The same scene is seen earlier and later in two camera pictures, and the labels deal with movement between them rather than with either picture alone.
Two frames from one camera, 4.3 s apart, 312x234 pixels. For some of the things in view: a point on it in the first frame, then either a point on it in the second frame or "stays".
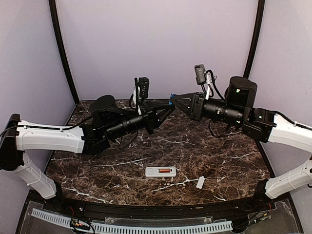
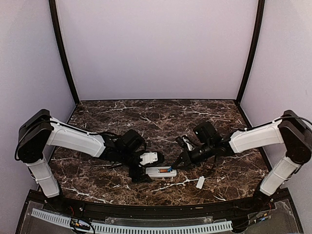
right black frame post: x=257 y=29 stays
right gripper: x=195 y=112 to x=188 y=161
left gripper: x=152 y=118 to x=133 y=174
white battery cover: x=200 y=182 stays
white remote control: x=161 y=171 stays
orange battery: x=164 y=170 stays
